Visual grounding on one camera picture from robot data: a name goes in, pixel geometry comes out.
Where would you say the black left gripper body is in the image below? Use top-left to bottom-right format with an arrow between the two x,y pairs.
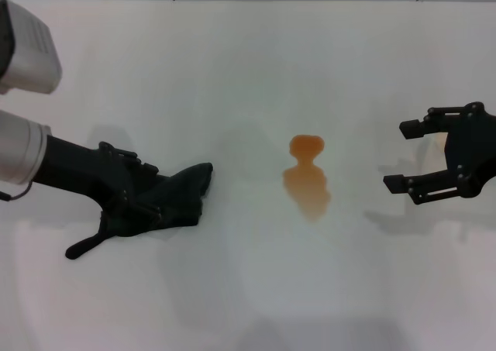
33,135 -> 129,217

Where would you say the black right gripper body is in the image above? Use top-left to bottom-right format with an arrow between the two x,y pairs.
443,102 -> 496,199

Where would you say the white paper cup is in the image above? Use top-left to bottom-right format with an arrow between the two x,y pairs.
420,132 -> 450,174

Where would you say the orange brown liquid stain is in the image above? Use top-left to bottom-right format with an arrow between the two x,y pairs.
281,134 -> 332,224

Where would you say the grey left arm cable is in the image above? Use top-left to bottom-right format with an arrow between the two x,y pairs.
0,181 -> 35,204

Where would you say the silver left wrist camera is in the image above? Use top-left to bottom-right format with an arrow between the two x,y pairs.
0,0 -> 64,96

